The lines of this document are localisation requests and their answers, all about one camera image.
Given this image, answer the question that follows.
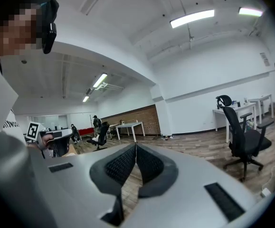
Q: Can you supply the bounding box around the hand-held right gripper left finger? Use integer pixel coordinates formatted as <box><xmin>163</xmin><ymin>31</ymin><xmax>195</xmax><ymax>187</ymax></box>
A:
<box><xmin>30</xmin><ymin>143</ymin><xmax>137</xmax><ymax>228</ymax></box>

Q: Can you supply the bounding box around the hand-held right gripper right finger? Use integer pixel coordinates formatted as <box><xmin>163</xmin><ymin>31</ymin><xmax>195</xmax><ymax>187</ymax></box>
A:
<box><xmin>125</xmin><ymin>143</ymin><xmax>257</xmax><ymax>228</ymax></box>

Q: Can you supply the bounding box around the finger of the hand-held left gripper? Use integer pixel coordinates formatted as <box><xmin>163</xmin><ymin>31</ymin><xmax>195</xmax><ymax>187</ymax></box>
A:
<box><xmin>53</xmin><ymin>128</ymin><xmax>73</xmax><ymax>157</ymax></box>

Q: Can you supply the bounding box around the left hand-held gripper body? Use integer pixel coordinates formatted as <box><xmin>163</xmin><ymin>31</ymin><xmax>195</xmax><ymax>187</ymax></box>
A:
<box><xmin>26</xmin><ymin>122</ymin><xmax>57</xmax><ymax>158</ymax></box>

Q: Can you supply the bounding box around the person's left hand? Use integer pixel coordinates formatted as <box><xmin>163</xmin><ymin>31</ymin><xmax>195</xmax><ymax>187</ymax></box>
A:
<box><xmin>41</xmin><ymin>133</ymin><xmax>55</xmax><ymax>150</ymax></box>

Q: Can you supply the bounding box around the red sofa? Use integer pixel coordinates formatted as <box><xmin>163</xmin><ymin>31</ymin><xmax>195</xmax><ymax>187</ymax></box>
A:
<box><xmin>77</xmin><ymin>127</ymin><xmax>95</xmax><ymax>137</ymax></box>

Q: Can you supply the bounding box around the black mesh office chair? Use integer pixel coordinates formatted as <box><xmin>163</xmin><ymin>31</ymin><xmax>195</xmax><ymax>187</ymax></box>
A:
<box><xmin>215</xmin><ymin>95</ymin><xmax>275</xmax><ymax>182</ymax></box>
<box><xmin>86</xmin><ymin>121</ymin><xmax>111</xmax><ymax>152</ymax></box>

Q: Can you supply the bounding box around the white table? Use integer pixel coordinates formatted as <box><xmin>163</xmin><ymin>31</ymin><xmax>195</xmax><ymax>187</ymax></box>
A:
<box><xmin>115</xmin><ymin>121</ymin><xmax>146</xmax><ymax>143</ymax></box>

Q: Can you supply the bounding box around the white desk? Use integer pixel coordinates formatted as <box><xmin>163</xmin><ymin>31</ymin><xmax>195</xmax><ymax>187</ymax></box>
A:
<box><xmin>248</xmin><ymin>94</ymin><xmax>275</xmax><ymax>124</ymax></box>
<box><xmin>212</xmin><ymin>103</ymin><xmax>257</xmax><ymax>144</ymax></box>

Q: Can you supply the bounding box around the person's face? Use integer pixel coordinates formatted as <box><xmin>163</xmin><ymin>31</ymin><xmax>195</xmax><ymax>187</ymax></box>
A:
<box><xmin>0</xmin><ymin>2</ymin><xmax>44</xmax><ymax>57</ymax></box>

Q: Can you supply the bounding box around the black head camera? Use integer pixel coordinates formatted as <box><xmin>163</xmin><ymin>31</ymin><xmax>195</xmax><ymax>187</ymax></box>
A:
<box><xmin>42</xmin><ymin>0</ymin><xmax>60</xmax><ymax>55</ymax></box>

